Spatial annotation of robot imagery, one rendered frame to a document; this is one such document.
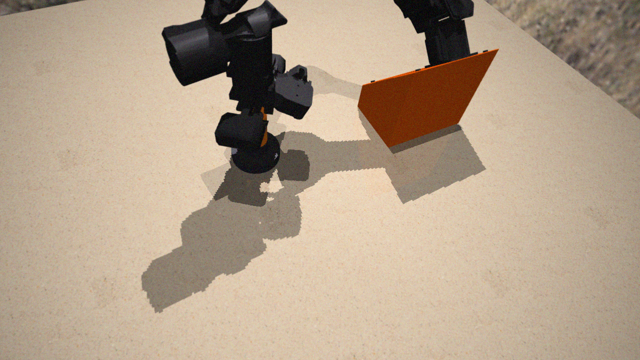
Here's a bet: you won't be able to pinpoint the orange cylinder with hole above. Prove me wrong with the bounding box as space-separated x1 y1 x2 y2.
260 107 268 147

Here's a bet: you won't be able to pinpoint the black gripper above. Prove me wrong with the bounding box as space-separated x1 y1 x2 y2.
214 53 286 152

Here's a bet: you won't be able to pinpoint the dark grey round pedestal with shaft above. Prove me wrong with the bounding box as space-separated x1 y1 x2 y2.
231 132 280 174

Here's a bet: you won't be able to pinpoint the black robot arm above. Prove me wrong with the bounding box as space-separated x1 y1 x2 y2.
162 0 478 120

